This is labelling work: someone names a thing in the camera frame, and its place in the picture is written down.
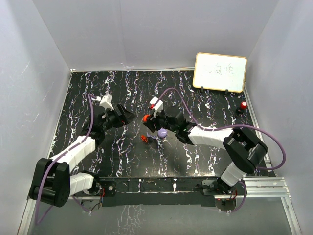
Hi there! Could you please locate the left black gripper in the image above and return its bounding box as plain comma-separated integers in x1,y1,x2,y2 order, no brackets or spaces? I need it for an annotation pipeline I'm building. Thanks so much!
101,103,136,132

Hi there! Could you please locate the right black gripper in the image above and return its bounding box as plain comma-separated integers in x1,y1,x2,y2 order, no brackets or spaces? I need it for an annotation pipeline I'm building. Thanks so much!
145,108,178,133

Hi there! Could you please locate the red earbud charging case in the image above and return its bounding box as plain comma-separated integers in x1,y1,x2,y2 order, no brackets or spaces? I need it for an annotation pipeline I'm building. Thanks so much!
142,114,150,122

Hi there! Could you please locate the red wireless earbud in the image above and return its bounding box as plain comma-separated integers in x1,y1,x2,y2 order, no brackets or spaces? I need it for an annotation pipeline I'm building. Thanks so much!
140,135,148,143

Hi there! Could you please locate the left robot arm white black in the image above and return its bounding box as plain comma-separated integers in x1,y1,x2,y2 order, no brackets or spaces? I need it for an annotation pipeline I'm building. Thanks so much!
29,104,135,207

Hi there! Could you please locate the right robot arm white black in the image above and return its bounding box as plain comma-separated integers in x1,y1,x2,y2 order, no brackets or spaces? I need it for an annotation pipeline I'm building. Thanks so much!
143,107,268,194

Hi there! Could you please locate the purple round earbud case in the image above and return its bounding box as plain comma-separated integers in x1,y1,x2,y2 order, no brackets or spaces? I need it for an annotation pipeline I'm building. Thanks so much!
157,128,168,138

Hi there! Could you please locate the red emergency stop button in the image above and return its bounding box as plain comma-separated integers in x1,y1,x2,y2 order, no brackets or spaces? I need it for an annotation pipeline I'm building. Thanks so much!
236,101,247,114

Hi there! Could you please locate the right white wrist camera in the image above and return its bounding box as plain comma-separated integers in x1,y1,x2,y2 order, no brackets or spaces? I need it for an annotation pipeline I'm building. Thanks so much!
149,97,163,112

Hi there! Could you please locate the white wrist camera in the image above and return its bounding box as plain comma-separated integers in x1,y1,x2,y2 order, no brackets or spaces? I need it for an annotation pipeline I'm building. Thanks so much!
149,97,163,112
95,94,114,110

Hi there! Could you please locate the purple wireless earbud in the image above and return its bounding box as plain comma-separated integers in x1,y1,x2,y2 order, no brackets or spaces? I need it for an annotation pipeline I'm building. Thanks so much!
146,133,157,140

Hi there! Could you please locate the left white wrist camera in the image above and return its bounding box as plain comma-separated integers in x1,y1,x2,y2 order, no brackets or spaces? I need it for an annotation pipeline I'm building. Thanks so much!
95,94,114,110

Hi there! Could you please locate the small whiteboard with wooden frame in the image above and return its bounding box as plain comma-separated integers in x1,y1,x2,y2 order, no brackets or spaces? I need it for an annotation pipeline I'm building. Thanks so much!
192,52,247,93

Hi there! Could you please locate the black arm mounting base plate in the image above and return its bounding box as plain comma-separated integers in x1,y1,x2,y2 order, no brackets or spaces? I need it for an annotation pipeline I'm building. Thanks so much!
76,177,247,210

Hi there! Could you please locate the aluminium frame rail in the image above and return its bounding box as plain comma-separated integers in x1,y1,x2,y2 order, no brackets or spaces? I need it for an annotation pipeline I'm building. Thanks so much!
19,177,301,235

